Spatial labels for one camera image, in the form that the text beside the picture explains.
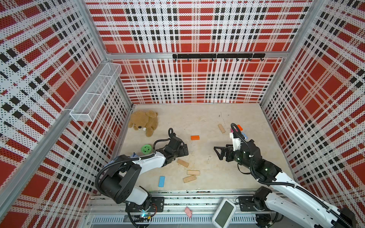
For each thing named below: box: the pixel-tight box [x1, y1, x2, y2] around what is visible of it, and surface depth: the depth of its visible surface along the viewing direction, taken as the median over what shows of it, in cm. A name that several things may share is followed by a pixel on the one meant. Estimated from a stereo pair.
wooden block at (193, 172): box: [186, 170, 201, 176], surface depth 87 cm
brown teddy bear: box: [128, 110, 159, 138], surface depth 95 cm
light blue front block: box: [158, 175, 166, 188], surface depth 84 cm
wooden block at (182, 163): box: [176, 158, 190, 168], surface depth 91 cm
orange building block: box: [190, 135, 201, 141], surface depth 103 cm
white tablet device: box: [211, 198, 237, 228], surface depth 69 cm
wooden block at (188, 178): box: [182, 175, 197, 184], surface depth 84 cm
